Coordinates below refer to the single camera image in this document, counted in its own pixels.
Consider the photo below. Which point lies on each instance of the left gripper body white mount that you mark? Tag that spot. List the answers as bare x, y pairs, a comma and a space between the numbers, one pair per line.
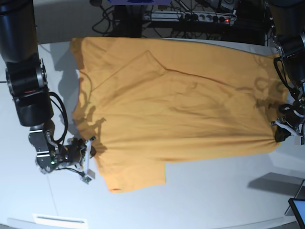
294, 130

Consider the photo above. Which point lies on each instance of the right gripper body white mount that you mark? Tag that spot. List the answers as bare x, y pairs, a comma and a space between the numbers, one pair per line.
86, 161

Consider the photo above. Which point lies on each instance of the orange yellow T-shirt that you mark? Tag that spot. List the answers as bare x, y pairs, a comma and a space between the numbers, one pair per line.
155, 101

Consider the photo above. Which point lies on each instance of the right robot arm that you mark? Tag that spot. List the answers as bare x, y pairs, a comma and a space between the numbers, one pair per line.
27, 81

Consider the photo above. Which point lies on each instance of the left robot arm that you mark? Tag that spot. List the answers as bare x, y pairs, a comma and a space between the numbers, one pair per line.
288, 31

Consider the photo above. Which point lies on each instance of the tablet with blue screen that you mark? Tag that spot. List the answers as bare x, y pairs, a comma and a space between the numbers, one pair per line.
297, 206

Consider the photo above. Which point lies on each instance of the white power strip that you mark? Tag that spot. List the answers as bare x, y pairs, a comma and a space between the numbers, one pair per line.
197, 16

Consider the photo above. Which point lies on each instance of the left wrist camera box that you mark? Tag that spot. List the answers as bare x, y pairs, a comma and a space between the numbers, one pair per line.
299, 140

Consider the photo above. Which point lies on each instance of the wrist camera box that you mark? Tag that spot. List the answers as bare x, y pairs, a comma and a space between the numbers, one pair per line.
299, 140
88, 176

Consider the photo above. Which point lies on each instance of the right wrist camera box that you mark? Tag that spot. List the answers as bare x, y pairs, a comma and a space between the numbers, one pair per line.
88, 176

